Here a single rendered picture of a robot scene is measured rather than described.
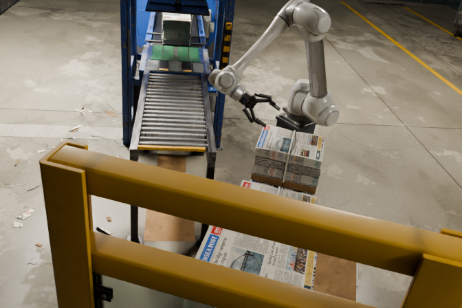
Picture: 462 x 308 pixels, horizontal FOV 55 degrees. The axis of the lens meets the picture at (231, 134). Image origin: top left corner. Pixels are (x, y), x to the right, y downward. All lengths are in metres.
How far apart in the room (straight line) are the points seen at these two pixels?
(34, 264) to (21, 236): 0.30
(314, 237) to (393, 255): 0.13
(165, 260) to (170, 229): 2.53
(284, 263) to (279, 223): 0.73
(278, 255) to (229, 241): 0.16
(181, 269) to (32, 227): 2.75
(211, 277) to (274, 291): 0.12
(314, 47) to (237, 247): 1.35
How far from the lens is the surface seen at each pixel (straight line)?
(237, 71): 2.32
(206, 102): 3.50
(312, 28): 2.38
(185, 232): 3.44
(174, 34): 4.71
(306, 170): 2.50
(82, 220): 0.88
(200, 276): 0.90
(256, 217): 0.75
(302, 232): 0.75
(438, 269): 0.77
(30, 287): 3.18
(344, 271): 2.52
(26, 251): 3.42
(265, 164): 2.52
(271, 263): 1.46
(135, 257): 0.93
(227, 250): 1.47
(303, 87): 2.82
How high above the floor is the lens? 2.31
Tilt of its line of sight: 29 degrees down
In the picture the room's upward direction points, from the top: 7 degrees clockwise
